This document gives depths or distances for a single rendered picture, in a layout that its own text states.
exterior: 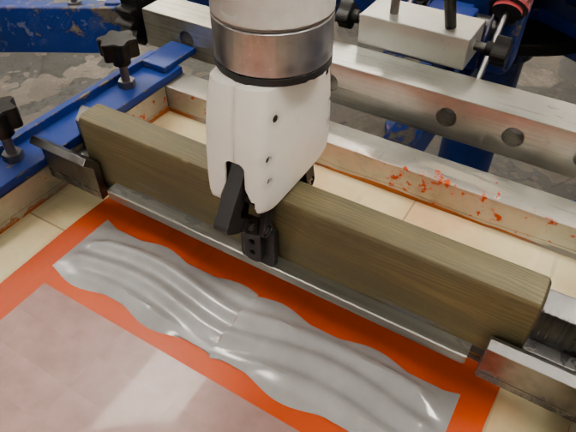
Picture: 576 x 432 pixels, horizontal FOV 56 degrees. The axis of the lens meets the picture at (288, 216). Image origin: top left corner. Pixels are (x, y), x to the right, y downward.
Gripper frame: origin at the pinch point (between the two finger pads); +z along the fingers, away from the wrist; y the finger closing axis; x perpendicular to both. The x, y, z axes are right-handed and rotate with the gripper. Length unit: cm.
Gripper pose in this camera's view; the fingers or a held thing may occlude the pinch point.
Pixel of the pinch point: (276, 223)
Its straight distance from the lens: 45.1
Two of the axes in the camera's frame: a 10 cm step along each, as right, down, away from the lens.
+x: 8.6, 3.6, -3.7
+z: 0.0, 7.2, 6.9
